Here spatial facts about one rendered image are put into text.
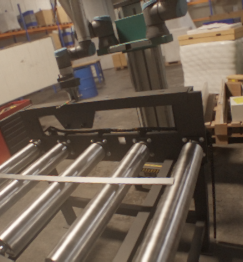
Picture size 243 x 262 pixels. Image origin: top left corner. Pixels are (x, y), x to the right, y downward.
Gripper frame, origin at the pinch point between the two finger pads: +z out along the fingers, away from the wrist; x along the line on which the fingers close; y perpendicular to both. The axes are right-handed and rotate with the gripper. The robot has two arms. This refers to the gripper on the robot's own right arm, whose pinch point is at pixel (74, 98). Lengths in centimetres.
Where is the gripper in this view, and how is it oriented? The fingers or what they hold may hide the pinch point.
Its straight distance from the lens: 162.2
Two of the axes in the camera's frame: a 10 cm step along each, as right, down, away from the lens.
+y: 4.0, -4.4, 8.0
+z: 2.3, 9.0, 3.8
